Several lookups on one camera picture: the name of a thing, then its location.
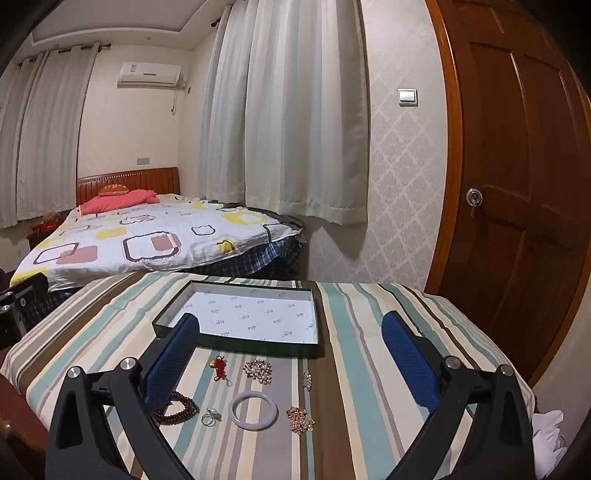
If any white jade bangle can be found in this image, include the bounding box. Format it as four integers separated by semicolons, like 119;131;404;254
228;390;279;431

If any long red knot charm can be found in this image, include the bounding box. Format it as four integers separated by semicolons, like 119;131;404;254
206;355;235;386

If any dark red bead bracelet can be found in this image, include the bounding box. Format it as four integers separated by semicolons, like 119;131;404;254
152;390;197;423

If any dark wooden furniture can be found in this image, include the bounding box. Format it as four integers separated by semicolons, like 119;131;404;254
0;369;47;480

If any rose gold chain bracelet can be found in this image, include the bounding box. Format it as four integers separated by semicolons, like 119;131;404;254
285;406;315;435

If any dark green cardboard box tray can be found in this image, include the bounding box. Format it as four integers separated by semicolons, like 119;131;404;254
152;280;326;360

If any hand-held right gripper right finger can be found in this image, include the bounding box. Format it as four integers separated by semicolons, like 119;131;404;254
381;310;539;480

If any white curtain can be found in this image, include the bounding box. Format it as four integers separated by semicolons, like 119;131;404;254
198;4;252;206
245;0;370;227
0;44;100;229

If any striped tablecloth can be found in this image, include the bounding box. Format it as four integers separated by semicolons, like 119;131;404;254
0;270;539;480

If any pearl cluster bracelet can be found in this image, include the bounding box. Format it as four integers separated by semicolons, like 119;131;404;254
243;359;274;383

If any dark curtain rod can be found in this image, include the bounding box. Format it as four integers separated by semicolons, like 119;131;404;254
18;43;112;66

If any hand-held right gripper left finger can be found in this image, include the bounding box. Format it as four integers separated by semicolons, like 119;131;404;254
45;313;218;480

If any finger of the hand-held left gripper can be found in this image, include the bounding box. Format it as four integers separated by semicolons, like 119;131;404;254
0;272;49;352

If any brown wooden door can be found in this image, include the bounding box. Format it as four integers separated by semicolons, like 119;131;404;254
425;0;591;388

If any air conditioner pipe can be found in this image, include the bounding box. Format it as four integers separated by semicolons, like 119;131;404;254
170;74;191;114

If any white cloth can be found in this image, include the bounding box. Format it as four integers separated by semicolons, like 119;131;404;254
531;408;570;464

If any white patterned quilt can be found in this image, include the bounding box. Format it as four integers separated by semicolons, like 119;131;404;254
9;194;305;291

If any pink pillow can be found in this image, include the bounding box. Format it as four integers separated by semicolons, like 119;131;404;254
78;189;160;217

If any white air conditioner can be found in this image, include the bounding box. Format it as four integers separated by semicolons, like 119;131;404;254
117;62;182;88

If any wooden headboard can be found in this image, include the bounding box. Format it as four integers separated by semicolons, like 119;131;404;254
76;167;181;206

